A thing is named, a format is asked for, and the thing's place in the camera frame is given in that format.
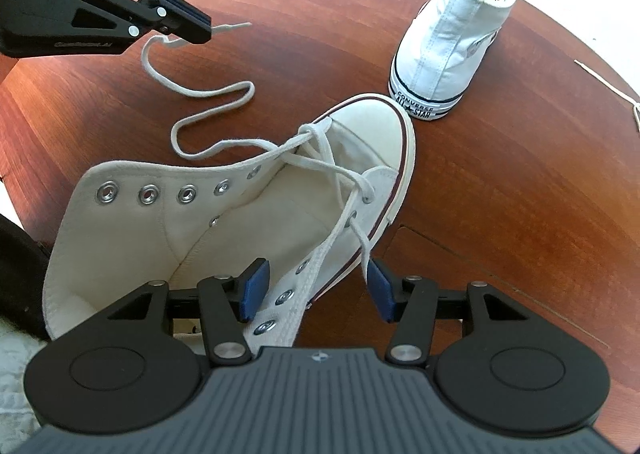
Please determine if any cream high-top shoe red stripe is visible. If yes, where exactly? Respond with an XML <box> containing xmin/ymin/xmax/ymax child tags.
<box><xmin>41</xmin><ymin>93</ymin><xmax>417</xmax><ymax>352</ymax></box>

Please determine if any white shoelace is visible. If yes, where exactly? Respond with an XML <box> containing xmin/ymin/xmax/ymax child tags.
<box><xmin>574</xmin><ymin>59</ymin><xmax>640</xmax><ymax>132</ymax></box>
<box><xmin>141</xmin><ymin>21</ymin><xmax>381</xmax><ymax>265</ymax></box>

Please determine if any white high-top shoe black stripe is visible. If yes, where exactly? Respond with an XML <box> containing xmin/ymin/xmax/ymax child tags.
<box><xmin>387</xmin><ymin>0</ymin><xmax>521</xmax><ymax>122</ymax></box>

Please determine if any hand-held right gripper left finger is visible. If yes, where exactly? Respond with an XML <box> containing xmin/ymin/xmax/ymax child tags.
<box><xmin>107</xmin><ymin>258</ymin><xmax>273</xmax><ymax>368</ymax></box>

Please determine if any person's white fleece clothing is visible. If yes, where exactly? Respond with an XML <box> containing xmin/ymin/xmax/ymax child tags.
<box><xmin>0</xmin><ymin>321</ymin><xmax>48</xmax><ymax>435</ymax></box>

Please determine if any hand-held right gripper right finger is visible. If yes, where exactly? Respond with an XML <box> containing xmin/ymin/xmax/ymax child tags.
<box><xmin>366</xmin><ymin>258</ymin><xmax>531</xmax><ymax>366</ymax></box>

